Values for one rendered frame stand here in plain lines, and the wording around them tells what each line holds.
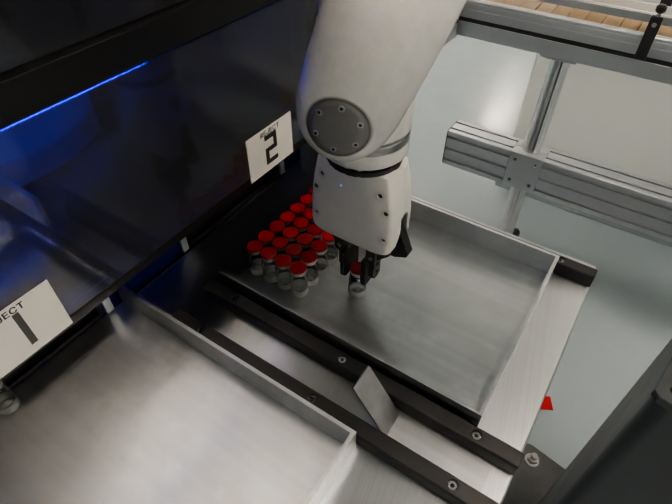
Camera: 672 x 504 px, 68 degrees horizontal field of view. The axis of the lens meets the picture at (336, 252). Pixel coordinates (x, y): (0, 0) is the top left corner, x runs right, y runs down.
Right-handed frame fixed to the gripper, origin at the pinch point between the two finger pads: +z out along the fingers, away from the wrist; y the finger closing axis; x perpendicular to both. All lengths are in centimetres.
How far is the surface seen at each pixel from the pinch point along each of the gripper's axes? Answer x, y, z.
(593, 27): 93, 5, 1
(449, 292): 6.3, 9.7, 5.6
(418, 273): 7.1, 4.9, 5.6
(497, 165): 96, -8, 45
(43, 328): -28.3, -15.5, -6.9
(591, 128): 154, 9, 56
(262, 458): -23.1, 3.5, 5.6
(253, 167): 0.2, -15.5, -7.3
